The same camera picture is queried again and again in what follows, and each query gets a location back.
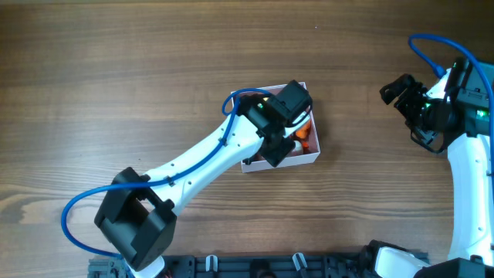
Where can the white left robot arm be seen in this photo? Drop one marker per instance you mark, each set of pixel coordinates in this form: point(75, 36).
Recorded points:
point(138, 215)

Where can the yellow white plush duck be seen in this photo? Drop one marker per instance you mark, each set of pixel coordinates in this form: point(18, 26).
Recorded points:
point(301, 139)

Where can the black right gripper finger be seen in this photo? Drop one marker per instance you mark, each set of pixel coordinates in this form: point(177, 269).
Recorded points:
point(421, 134)
point(392, 90)

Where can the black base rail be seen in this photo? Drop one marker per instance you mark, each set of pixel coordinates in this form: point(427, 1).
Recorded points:
point(331, 265)

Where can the red toy fire truck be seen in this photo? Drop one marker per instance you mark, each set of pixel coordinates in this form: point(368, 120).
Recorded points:
point(257, 157)

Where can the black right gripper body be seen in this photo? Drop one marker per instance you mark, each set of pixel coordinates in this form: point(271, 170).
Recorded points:
point(415, 105)

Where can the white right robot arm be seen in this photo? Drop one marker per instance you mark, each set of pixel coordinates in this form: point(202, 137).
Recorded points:
point(469, 156)

